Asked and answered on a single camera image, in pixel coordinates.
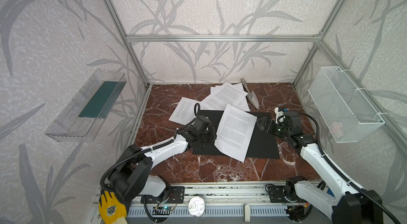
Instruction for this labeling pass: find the black folder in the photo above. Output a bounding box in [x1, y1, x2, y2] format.
[192, 110, 280, 159]

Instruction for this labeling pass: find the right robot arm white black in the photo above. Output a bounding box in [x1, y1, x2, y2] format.
[256, 111, 384, 224]

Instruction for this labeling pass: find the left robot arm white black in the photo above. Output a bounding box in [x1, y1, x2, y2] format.
[100, 115, 216, 202]

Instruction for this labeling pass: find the printed paper sheet under stack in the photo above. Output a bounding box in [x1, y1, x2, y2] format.
[210, 83, 250, 112]

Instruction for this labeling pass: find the metal garden trowel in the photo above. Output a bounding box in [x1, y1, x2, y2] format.
[241, 78, 260, 109]

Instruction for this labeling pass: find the printed paper sheet top stack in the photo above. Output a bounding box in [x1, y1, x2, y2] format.
[200, 82, 248, 111]

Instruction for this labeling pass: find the pink object in basket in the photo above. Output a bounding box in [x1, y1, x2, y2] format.
[330, 122, 344, 139]

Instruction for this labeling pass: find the round metal can lid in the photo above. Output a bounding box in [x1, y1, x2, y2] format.
[188, 196, 205, 217]

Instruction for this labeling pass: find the green circuit board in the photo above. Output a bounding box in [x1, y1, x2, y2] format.
[152, 205, 177, 216]

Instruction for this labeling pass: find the yellow black work glove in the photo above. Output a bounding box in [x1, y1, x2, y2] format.
[99, 190, 128, 224]

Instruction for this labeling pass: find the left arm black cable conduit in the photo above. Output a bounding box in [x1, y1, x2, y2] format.
[100, 102, 201, 193]

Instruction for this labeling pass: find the white wire mesh basket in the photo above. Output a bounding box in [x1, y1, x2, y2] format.
[308, 66, 385, 143]

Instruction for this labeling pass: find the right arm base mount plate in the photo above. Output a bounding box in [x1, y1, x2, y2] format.
[265, 184, 289, 203]

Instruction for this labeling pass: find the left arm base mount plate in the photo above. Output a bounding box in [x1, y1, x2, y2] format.
[141, 186, 185, 204]

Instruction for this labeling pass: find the clear plastic wall tray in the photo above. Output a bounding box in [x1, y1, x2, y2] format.
[45, 69, 127, 142]

